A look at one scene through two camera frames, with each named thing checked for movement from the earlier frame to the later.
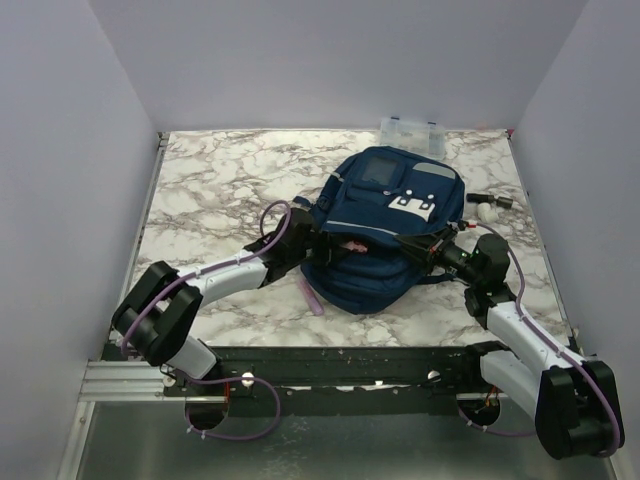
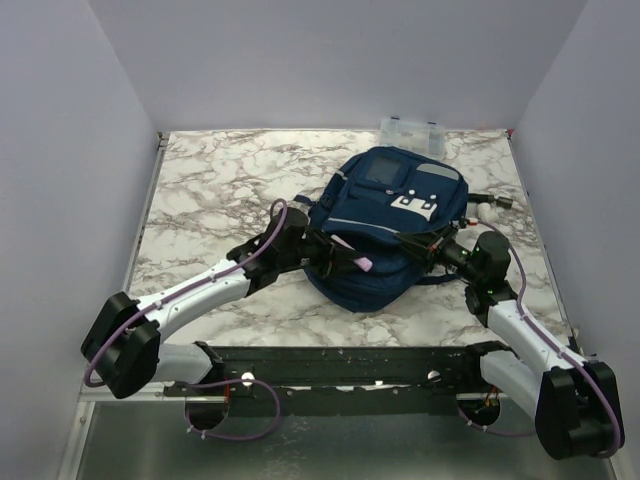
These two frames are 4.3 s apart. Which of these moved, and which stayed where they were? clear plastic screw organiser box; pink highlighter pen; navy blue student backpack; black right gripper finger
Moved: pink highlighter pen
Stayed: navy blue student backpack; black right gripper finger; clear plastic screw organiser box
